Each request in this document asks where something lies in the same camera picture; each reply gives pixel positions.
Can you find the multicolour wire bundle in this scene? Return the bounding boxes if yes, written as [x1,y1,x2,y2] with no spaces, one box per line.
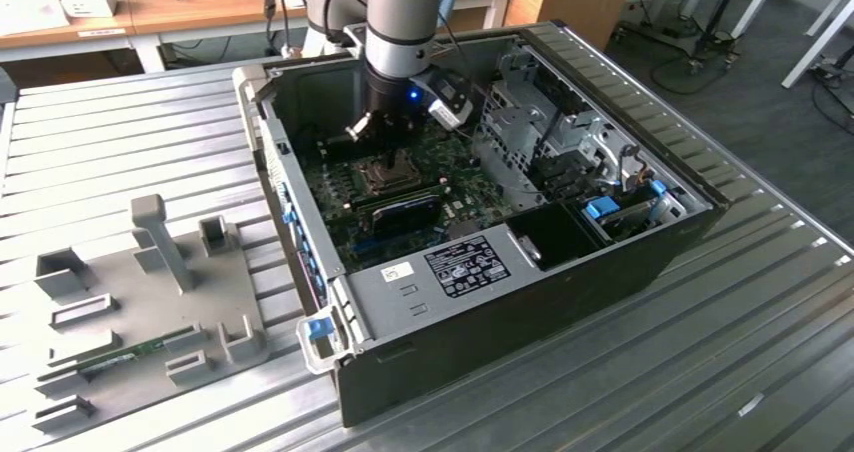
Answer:
[617,144,661,193]

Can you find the green RAM stick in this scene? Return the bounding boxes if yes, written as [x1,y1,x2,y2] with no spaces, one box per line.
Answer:
[77,326,199,374]

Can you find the silver perforated drive cage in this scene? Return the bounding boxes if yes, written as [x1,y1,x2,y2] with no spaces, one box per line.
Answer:
[471,39,646,208]

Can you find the RAM slot white latches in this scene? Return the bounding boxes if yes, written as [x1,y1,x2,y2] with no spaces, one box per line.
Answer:
[349,188,450,213]
[346,180,447,205]

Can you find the CPU socket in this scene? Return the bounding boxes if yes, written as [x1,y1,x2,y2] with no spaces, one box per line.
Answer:
[357,147,434,198]

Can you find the grey parts rack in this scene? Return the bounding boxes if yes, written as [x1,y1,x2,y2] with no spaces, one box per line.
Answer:
[30,193,274,436]

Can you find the wooden cabinet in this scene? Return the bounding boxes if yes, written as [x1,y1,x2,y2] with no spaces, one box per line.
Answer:
[505,0,640,53]

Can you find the black floor cable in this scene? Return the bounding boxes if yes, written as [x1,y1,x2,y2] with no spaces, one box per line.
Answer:
[808,69,854,138]
[650,46,730,97]

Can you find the RAM slot black latches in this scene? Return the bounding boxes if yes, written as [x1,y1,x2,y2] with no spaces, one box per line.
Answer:
[347,184,449,209]
[350,191,450,216]

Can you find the green motherboard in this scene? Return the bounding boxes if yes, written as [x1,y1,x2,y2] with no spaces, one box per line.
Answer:
[297,121,536,273]

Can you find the white paper sheets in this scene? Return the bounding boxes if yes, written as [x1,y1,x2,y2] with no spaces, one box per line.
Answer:
[0,0,74,37]

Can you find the black grey PC case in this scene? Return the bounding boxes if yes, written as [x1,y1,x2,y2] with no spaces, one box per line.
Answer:
[231,20,769,428]

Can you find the black graphics card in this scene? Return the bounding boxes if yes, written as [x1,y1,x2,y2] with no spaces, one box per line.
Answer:
[358,194,447,241]

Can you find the grey power supply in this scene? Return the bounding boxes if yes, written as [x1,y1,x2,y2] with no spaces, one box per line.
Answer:
[341,223,544,342]

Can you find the black camera cable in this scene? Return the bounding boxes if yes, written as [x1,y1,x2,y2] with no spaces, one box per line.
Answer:
[437,11,479,96]

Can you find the blue disk bay rail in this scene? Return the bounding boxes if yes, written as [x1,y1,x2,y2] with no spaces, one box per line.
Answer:
[648,180,688,221]

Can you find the black wheeled stand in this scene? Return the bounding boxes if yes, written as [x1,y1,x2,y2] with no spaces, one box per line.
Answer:
[612,0,748,77]

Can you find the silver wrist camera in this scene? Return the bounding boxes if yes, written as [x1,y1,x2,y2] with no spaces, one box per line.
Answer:
[410,66,475,131]

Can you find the silver socket cover frame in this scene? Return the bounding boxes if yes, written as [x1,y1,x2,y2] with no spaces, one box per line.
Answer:
[359,150,430,194]

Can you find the silver green CPU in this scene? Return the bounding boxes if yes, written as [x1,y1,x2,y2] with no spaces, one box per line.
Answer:
[373,158,417,182]

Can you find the blue case release latch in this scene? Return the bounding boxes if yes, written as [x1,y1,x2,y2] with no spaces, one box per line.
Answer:
[303,316,334,343]

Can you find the hanging cable white plug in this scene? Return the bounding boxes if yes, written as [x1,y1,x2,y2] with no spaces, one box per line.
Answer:
[277,0,303,57]

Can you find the white tape strip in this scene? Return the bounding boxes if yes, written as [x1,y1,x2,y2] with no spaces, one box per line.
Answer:
[736,390,768,419]

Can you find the wooden top desk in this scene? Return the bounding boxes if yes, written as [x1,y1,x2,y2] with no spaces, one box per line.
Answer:
[123,0,520,48]
[0,0,166,76]

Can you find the hard disk in blue carrier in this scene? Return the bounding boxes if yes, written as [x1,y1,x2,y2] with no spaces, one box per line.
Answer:
[580,196,669,246]

